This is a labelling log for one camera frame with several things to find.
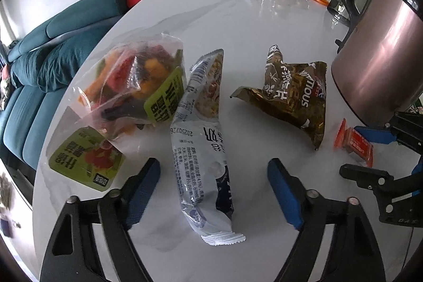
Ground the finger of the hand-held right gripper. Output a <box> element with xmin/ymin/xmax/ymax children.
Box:
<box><xmin>339</xmin><ymin>163</ymin><xmax>423</xmax><ymax>200</ymax></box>
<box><xmin>353</xmin><ymin>111</ymin><xmax>423</xmax><ymax>157</ymax></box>

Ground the orange candy packet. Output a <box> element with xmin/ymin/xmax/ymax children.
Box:
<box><xmin>334</xmin><ymin>118</ymin><xmax>374</xmax><ymax>168</ymax></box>

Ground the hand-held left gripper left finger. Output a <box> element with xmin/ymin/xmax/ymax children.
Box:
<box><xmin>40</xmin><ymin>157</ymin><xmax>161</xmax><ymax>282</ymax></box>

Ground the silver snack packet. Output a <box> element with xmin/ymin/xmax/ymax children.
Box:
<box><xmin>170</xmin><ymin>49</ymin><xmax>247</xmax><ymax>246</ymax></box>

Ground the brown snack packet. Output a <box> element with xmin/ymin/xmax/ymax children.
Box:
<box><xmin>230</xmin><ymin>45</ymin><xmax>328</xmax><ymax>150</ymax></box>

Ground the patterned pillow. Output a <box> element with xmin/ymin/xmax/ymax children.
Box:
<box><xmin>0</xmin><ymin>69</ymin><xmax>12</xmax><ymax>111</ymax></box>

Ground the clear dried fruit packet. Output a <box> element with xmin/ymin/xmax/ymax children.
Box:
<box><xmin>45</xmin><ymin>104</ymin><xmax>139</xmax><ymax>193</ymax></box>
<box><xmin>77</xmin><ymin>33</ymin><xmax>184</xmax><ymax>124</ymax></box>

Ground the teal sofa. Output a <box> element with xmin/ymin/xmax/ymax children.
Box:
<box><xmin>0</xmin><ymin>0</ymin><xmax>133</xmax><ymax>170</ymax></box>

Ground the copper canister with black lid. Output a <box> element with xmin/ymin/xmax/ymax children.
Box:
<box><xmin>331</xmin><ymin>0</ymin><xmax>423</xmax><ymax>129</ymax></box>

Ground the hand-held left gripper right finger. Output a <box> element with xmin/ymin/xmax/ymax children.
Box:
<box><xmin>267</xmin><ymin>158</ymin><xmax>387</xmax><ymax>282</ymax></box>

